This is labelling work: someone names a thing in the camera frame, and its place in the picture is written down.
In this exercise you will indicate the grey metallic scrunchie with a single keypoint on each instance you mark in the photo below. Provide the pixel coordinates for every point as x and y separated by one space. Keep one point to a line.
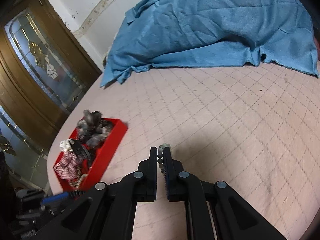
88 122

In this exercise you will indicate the red checked scrunchie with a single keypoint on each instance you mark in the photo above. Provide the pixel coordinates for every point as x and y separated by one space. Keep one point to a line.
70 165

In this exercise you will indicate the dark clutter pile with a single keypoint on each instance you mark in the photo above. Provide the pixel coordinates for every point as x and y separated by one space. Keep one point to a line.
32 210

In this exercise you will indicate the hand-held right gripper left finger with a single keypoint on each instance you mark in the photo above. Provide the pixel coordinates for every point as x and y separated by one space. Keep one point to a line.
147 180

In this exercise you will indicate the red box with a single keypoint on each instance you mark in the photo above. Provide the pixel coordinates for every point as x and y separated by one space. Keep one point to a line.
110 142

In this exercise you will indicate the silver grey scrunchie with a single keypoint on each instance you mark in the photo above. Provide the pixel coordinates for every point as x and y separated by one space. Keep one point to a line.
98 137

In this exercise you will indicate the blue cloth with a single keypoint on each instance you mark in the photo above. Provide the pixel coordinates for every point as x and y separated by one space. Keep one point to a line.
212 25

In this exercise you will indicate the wooden door with glass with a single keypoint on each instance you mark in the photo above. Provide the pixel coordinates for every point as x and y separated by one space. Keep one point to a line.
32 67

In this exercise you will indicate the white dotted scrunchie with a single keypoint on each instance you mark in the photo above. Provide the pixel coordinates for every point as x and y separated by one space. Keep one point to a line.
65 145

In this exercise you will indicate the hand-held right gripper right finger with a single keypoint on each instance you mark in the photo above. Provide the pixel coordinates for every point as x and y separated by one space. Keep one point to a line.
168 180

